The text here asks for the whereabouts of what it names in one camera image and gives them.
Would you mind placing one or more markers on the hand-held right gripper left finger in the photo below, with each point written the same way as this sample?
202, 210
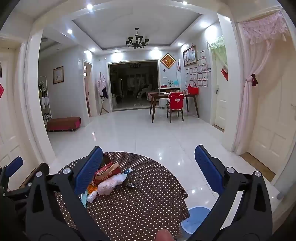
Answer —
90, 169

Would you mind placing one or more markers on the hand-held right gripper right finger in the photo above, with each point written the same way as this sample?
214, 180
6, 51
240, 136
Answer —
205, 166

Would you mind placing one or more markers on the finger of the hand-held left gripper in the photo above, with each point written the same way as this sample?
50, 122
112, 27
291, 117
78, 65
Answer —
13, 165

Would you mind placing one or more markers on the orange snack packet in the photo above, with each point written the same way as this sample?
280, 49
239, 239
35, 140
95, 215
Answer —
93, 185

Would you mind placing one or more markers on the light blue trash bin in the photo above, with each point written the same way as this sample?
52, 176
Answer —
196, 217

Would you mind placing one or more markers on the person's right hand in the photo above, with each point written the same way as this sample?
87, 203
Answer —
164, 236

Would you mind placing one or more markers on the red snack packet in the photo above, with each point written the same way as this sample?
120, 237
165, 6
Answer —
106, 172

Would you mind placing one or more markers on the dark brown packet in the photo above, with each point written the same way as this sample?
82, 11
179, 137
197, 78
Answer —
107, 160

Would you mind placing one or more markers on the pink white plastic bag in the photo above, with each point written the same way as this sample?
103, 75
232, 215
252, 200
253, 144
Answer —
107, 185

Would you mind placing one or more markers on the small white bottle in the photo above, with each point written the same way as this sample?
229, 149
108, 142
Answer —
92, 196

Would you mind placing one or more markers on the dark wooden chair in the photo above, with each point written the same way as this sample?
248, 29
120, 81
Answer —
44, 168

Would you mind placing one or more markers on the teal packet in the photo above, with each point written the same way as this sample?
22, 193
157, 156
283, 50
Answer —
83, 199

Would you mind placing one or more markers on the white panelled door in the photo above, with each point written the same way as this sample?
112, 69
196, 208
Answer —
220, 109
11, 129
272, 129

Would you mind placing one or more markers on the black wrapper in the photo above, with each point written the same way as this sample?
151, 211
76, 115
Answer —
129, 184

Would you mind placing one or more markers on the red upholstered bench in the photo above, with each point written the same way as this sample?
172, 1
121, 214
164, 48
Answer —
63, 122

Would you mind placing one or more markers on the wooden dining chair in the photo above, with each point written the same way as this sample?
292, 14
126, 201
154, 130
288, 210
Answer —
175, 113

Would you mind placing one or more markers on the brown polka dot tablecloth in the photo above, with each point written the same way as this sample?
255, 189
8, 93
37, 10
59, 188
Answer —
138, 208

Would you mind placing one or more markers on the wooden coat stand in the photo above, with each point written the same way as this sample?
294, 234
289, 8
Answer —
103, 106

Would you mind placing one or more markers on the white clothes rack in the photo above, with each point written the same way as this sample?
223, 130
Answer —
44, 100

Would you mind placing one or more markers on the dark garment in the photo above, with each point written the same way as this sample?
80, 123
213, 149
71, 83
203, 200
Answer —
105, 93

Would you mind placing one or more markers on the wooden dining table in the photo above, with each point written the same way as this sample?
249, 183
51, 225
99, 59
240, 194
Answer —
159, 95

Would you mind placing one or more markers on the pink door curtain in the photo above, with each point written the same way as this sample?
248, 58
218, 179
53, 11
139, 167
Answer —
249, 92

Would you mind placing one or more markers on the pink jacket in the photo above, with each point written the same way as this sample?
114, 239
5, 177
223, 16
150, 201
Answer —
101, 83

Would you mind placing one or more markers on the white sideboard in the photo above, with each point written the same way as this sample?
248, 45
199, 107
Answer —
165, 90

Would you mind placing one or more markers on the blue humidifier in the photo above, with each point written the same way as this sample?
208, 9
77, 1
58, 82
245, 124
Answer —
176, 83

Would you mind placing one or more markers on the small potted plant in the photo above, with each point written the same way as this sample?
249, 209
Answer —
170, 83

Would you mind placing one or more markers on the sliding glass door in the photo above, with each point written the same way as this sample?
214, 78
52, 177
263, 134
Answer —
129, 85

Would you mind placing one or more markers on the red paper door decoration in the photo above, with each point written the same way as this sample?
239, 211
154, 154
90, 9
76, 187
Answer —
224, 74

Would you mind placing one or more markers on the small framed picture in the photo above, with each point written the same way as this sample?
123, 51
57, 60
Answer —
58, 75

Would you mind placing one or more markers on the dark red curtain bow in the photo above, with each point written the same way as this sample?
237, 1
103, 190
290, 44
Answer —
254, 80

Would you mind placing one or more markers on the large framed picture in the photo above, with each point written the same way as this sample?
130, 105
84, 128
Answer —
190, 56

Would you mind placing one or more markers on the green door valance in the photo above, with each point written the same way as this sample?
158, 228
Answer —
217, 42

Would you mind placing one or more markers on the black chandelier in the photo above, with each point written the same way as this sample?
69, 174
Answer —
137, 41

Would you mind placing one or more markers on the group of wall certificates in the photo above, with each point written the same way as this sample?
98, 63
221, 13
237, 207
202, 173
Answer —
198, 75

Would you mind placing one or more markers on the red diamond wall decoration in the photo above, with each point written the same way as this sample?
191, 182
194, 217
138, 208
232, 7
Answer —
168, 61

